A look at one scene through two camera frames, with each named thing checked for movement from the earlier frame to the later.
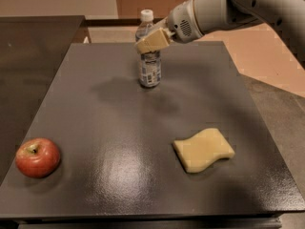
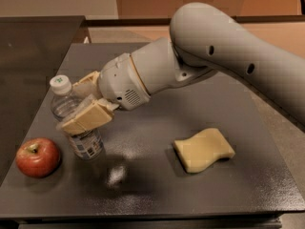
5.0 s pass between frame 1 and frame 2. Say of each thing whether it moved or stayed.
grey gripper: moved
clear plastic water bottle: moved
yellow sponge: stayed
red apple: stayed
